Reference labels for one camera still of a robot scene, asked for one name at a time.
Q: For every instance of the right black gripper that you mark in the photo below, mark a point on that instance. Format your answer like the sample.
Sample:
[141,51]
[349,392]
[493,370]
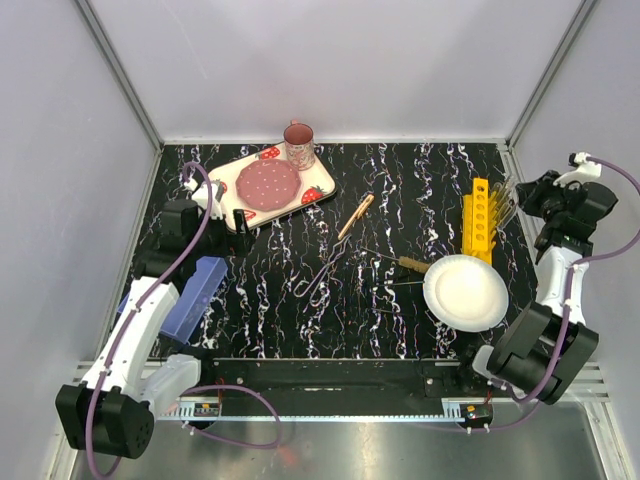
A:
[529,194]

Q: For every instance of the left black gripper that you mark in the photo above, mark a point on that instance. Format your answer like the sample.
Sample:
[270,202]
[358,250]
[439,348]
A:
[238,244]

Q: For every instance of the glass test tube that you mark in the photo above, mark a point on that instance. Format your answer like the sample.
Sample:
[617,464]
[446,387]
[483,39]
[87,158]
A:
[514,205]
[506,207]
[499,194]

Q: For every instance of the yellow test tube rack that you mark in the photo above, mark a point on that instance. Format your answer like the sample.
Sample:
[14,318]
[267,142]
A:
[478,221]

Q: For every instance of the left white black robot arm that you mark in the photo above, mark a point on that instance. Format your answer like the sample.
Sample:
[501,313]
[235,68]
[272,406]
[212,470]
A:
[114,408]

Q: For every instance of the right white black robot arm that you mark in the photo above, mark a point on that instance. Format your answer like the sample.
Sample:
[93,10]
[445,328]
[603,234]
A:
[547,345]

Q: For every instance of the blue plastic bin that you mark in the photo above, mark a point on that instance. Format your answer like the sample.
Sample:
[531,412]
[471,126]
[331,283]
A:
[188,308]

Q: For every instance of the strawberry pattern tray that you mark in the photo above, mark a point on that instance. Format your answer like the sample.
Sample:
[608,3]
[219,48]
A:
[317,184]

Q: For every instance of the pink dotted plate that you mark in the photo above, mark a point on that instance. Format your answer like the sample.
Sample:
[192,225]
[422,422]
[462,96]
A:
[268,185]

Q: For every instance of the white paper plate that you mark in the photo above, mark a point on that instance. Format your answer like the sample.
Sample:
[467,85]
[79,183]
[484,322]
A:
[465,293]

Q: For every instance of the pink floral mug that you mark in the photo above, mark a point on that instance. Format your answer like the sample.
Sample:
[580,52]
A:
[299,145]

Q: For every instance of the thin metal needle probe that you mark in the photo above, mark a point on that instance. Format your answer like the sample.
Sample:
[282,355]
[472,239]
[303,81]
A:
[395,284]

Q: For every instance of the wooden clothespin clamp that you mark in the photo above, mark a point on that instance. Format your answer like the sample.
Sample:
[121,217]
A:
[358,213]

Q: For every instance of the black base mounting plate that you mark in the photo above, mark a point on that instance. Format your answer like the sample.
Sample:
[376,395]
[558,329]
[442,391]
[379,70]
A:
[435,378]

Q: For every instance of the right controller box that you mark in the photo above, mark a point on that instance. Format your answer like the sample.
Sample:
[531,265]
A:
[482,413]

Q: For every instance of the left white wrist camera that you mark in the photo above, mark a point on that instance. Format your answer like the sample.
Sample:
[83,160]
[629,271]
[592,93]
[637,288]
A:
[204,195]

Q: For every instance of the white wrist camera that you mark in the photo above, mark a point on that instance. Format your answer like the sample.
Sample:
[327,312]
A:
[204,195]
[584,169]

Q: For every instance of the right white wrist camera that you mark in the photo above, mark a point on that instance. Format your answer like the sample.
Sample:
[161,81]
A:
[584,169]

